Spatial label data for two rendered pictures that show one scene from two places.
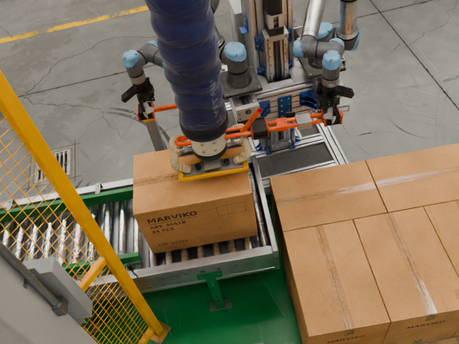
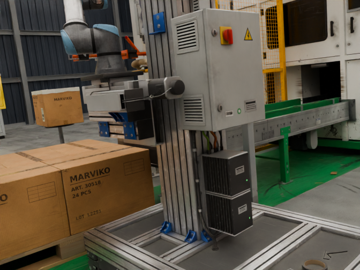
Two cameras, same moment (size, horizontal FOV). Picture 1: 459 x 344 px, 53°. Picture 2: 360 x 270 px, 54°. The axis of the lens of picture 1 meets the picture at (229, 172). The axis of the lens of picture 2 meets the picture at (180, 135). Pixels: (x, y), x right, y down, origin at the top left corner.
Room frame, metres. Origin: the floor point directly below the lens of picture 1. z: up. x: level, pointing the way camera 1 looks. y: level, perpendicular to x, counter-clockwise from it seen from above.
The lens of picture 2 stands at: (3.71, -1.47, 0.97)
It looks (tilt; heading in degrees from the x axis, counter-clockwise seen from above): 9 degrees down; 142
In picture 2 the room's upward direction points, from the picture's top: 6 degrees counter-clockwise
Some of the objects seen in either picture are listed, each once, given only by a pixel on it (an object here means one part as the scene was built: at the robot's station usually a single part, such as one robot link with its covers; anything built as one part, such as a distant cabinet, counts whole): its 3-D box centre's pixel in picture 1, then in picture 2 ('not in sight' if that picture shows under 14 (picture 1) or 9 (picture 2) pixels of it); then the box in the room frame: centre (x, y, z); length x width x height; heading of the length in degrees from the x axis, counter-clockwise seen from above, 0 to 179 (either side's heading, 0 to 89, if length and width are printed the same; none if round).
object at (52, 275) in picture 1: (39, 293); (144, 19); (0.65, 0.59, 1.62); 0.20 x 0.05 x 0.30; 89
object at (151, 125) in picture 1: (165, 164); (248, 141); (2.06, 0.41, 0.50); 0.07 x 0.07 x 1.00; 89
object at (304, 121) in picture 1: (303, 121); not in sight; (1.55, -0.39, 1.18); 0.07 x 0.07 x 0.04; 89
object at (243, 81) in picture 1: (238, 73); not in sight; (2.11, -0.16, 1.09); 0.15 x 0.15 x 0.10
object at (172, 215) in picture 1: (196, 195); not in sight; (1.56, 0.21, 0.75); 0.60 x 0.40 x 0.40; 90
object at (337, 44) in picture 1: (330, 50); (79, 3); (1.64, -0.54, 1.49); 0.11 x 0.11 x 0.08; 65
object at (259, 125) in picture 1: (259, 127); (129, 54); (1.55, -0.18, 1.19); 0.10 x 0.08 x 0.06; 179
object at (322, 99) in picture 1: (327, 93); not in sight; (1.55, -0.50, 1.33); 0.09 x 0.08 x 0.12; 88
